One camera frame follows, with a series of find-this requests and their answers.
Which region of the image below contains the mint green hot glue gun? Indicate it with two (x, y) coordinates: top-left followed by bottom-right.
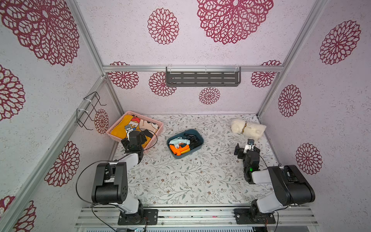
(169, 137), (190, 148)

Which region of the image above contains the orange hot glue gun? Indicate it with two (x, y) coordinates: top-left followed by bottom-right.
(169, 144), (190, 156)

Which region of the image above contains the black power cord bundle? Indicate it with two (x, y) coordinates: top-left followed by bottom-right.
(184, 132), (203, 151)

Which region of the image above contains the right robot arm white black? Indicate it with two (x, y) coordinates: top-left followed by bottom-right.
(234, 139), (316, 218)

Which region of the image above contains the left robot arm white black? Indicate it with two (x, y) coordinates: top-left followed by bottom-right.
(91, 130), (147, 218)

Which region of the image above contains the teal plastic storage box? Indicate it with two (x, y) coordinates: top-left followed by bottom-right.
(167, 129), (204, 159)

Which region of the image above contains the yellow cartoon t-shirt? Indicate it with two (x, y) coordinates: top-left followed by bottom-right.
(106, 112), (160, 148)

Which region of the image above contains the pink plastic basket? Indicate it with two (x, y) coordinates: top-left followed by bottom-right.
(106, 111), (164, 149)

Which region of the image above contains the white plush toy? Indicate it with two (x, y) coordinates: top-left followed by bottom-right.
(231, 119), (267, 141)

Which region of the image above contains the black wire wall rack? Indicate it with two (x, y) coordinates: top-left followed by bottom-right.
(75, 91), (106, 131)

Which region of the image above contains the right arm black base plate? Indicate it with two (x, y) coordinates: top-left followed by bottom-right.
(234, 208), (276, 225)

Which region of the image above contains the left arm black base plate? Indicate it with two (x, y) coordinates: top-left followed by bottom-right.
(118, 209), (158, 226)

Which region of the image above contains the grey wall shelf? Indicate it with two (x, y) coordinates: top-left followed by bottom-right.
(165, 67), (241, 87)

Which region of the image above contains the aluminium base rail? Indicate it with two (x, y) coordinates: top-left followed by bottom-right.
(75, 206), (318, 229)

